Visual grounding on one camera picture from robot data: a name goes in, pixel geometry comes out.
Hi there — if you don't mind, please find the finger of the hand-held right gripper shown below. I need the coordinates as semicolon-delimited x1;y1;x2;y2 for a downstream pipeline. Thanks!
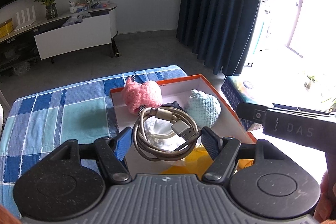
236;102;267;125
272;103;336;116

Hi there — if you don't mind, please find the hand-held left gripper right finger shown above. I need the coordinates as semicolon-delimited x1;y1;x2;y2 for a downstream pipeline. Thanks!
201;126;276;184

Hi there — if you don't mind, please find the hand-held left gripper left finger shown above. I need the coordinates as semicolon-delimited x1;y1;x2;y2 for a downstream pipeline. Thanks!
63;126;133;185

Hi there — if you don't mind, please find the orange cardboard box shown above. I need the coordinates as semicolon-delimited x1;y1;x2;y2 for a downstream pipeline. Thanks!
109;74;257;180

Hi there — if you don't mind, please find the colourful tissue pack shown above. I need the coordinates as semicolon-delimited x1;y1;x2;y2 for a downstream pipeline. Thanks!
221;76;266;133

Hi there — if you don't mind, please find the beige usb cable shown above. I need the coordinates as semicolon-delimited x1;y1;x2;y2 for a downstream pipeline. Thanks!
133;107;202;161

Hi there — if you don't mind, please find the light blue crochet hat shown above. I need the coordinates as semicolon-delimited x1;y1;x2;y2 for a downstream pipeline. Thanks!
184;89;221;128

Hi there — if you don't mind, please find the navy blue cloth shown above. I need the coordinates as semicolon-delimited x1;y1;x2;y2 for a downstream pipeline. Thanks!
161;101;186;112

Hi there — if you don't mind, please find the person's right hand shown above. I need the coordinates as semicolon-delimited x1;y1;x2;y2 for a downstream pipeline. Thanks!
314;169;336;224

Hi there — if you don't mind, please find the blue checked tablecloth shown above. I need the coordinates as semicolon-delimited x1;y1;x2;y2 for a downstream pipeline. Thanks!
0;64;188;219

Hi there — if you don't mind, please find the black roll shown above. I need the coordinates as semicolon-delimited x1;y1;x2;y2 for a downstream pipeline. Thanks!
112;39;122;58

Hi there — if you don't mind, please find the dark blue curtain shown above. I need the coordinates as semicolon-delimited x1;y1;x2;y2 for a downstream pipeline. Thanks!
176;0;269;76

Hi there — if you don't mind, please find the white cabinet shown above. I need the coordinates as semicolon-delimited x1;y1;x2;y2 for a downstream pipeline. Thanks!
34;14;117;60

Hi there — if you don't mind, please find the blue white cloth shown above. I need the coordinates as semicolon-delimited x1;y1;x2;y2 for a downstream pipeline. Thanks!
62;13;91;28

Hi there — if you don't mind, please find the dark tv stand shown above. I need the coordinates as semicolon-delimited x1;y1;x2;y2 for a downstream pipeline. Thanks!
0;2;118;75

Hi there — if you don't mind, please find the white router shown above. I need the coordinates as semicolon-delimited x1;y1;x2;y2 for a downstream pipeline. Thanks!
13;5;37;31

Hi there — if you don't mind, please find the yellow box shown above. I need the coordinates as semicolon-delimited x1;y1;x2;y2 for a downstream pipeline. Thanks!
0;18;13;38

